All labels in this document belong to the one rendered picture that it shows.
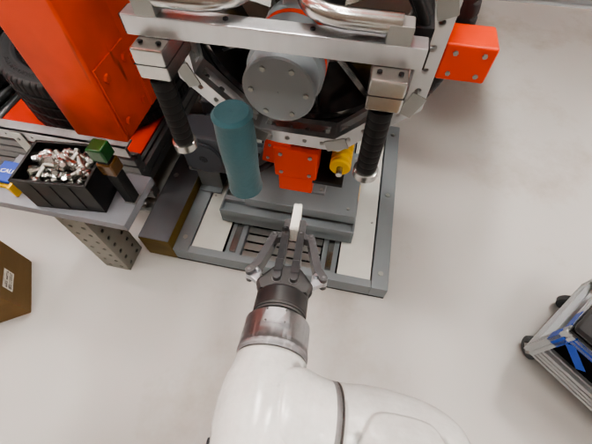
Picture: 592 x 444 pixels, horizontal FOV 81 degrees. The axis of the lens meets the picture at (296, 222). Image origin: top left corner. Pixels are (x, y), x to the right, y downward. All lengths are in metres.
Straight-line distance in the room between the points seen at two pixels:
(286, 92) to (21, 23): 0.60
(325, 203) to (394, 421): 0.91
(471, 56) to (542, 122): 1.51
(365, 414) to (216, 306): 0.97
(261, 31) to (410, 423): 0.50
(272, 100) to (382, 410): 0.49
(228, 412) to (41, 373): 1.14
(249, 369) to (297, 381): 0.05
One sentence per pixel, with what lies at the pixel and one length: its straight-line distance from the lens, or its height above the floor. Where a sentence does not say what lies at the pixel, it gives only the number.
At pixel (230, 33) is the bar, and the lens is 0.54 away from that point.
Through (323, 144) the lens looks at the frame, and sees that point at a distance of 0.90.
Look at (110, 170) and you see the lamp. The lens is 0.95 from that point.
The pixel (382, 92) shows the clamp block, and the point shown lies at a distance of 0.51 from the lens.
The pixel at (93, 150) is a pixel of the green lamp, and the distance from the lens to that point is 0.91.
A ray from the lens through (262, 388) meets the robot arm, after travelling 0.40.
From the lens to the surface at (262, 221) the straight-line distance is 1.30.
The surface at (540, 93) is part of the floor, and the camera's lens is 2.41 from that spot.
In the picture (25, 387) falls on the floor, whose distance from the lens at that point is 1.52.
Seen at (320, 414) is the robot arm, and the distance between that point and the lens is 0.41.
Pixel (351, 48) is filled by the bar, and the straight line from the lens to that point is 0.51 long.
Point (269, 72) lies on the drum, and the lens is 0.61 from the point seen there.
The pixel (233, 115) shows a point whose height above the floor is 0.74.
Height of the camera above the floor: 1.23
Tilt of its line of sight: 58 degrees down
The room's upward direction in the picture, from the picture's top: straight up
